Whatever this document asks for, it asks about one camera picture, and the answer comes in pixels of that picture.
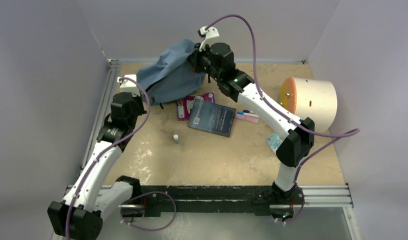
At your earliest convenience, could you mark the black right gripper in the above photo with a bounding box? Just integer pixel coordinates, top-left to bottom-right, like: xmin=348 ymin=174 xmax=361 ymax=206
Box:
xmin=188 ymin=41 xmax=223 ymax=82

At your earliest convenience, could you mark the blue student backpack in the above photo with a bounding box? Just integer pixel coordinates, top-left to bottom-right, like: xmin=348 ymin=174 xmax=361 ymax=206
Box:
xmin=136 ymin=39 xmax=206 ymax=106

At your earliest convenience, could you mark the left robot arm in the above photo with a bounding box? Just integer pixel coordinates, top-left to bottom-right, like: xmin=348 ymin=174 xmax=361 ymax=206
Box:
xmin=47 ymin=92 xmax=148 ymax=240

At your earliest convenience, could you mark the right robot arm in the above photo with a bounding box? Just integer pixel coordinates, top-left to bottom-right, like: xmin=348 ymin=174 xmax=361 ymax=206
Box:
xmin=187 ymin=42 xmax=315 ymax=204

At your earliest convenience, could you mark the blister pack with scissors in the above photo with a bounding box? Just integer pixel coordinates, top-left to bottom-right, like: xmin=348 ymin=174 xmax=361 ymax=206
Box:
xmin=266 ymin=133 xmax=283 ymax=154

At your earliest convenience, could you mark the purple activity booklet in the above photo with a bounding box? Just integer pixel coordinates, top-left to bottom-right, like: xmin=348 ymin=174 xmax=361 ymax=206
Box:
xmin=176 ymin=92 xmax=215 ymax=122

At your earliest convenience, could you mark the small glue bottle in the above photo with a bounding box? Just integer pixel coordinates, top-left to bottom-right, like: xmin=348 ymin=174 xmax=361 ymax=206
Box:
xmin=173 ymin=134 xmax=180 ymax=144

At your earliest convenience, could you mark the dark blue book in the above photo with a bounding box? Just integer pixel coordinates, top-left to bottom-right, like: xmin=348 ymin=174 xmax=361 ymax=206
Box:
xmin=187 ymin=99 xmax=237 ymax=138

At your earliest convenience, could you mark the blue capped white marker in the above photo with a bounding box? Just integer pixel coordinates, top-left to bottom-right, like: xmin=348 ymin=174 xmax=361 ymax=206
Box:
xmin=242 ymin=109 xmax=255 ymax=114

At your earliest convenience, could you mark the light blue white marker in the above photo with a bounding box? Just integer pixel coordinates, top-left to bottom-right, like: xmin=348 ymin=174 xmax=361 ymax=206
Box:
xmin=237 ymin=111 xmax=259 ymax=118

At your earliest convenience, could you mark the cream cylinder with orange face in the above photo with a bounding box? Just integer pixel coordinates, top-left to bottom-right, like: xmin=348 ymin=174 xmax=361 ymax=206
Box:
xmin=279 ymin=77 xmax=338 ymax=133

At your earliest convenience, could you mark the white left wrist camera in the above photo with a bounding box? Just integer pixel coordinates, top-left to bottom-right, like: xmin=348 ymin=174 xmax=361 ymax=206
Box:
xmin=117 ymin=76 xmax=141 ymax=97

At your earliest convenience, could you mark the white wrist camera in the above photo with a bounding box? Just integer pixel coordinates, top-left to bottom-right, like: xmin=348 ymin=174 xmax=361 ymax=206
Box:
xmin=198 ymin=26 xmax=220 ymax=52
xmin=117 ymin=76 xmax=141 ymax=97

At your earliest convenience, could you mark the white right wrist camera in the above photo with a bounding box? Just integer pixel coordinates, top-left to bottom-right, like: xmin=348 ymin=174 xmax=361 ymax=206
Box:
xmin=198 ymin=26 xmax=220 ymax=52

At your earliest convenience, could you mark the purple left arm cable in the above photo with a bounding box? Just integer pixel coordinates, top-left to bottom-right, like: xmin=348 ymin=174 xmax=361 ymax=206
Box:
xmin=64 ymin=76 xmax=152 ymax=240

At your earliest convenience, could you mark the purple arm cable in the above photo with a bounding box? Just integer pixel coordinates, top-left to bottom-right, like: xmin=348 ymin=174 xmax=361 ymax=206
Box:
xmin=64 ymin=76 xmax=152 ymax=240
xmin=203 ymin=14 xmax=361 ymax=225

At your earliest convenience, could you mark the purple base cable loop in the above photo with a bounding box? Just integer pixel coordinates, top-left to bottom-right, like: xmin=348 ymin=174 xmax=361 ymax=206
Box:
xmin=119 ymin=191 xmax=177 ymax=232

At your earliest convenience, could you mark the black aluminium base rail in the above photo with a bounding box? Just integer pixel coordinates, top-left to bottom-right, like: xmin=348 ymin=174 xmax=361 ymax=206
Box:
xmin=64 ymin=183 xmax=353 ymax=220

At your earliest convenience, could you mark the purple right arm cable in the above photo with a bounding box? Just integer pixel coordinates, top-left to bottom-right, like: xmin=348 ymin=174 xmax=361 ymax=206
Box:
xmin=203 ymin=14 xmax=361 ymax=225

